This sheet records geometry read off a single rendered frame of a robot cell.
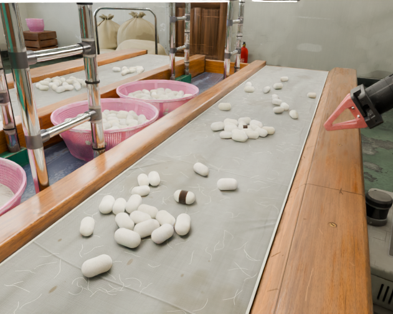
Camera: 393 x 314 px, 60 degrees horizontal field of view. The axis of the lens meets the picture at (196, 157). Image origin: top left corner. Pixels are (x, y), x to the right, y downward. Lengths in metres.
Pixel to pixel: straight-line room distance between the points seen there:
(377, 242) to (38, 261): 0.83
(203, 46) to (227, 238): 5.04
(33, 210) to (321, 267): 0.39
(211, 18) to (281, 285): 5.10
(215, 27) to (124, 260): 5.03
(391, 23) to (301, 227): 4.80
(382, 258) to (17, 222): 0.82
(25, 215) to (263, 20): 4.91
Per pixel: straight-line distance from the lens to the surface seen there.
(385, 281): 0.98
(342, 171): 0.68
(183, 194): 0.55
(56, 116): 0.95
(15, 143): 0.87
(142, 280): 0.44
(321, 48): 5.20
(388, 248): 1.03
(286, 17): 5.21
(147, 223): 0.48
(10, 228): 0.52
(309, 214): 0.53
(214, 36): 5.39
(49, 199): 0.56
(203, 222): 0.52
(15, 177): 0.68
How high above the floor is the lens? 1.05
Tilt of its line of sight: 25 degrees down
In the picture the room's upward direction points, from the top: 2 degrees clockwise
